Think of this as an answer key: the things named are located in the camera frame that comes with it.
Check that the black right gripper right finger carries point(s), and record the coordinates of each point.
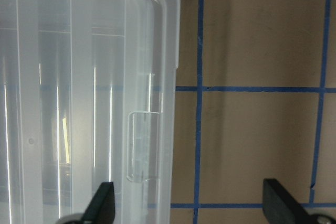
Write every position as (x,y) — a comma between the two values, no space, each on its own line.
(279,206)

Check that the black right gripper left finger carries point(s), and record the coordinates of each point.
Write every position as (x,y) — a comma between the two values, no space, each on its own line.
(102,206)

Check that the clear plastic box lid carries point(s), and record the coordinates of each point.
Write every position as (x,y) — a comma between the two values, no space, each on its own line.
(87,96)

